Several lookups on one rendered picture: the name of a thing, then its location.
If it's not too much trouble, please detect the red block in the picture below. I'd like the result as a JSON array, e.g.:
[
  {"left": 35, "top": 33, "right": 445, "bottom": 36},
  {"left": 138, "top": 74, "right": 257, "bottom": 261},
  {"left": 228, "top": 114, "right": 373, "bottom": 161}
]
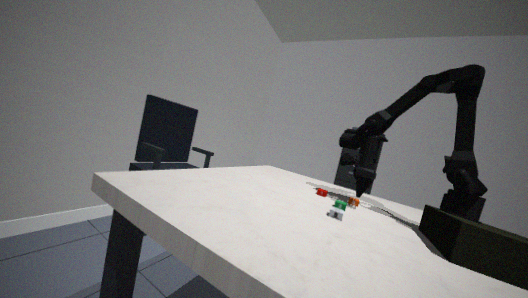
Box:
[{"left": 317, "top": 188, "right": 328, "bottom": 197}]

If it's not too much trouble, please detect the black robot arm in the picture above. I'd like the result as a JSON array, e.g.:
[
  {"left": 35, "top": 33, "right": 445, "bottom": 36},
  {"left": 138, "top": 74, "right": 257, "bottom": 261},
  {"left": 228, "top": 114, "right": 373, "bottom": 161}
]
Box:
[{"left": 339, "top": 65, "right": 488, "bottom": 224}]

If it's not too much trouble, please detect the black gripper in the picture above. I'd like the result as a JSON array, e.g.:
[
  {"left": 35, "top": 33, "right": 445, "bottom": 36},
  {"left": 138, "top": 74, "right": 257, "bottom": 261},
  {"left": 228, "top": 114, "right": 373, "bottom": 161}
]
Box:
[{"left": 353, "top": 150, "right": 378, "bottom": 198}]

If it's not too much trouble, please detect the orange block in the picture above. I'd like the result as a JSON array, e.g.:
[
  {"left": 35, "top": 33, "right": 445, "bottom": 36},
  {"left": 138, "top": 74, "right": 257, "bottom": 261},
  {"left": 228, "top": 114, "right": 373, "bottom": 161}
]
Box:
[{"left": 348, "top": 197, "right": 359, "bottom": 206}]

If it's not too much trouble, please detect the green block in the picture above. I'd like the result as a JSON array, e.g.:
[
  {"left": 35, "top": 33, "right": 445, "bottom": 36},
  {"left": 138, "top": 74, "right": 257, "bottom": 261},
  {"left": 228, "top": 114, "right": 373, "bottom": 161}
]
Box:
[{"left": 334, "top": 200, "right": 347, "bottom": 211}]

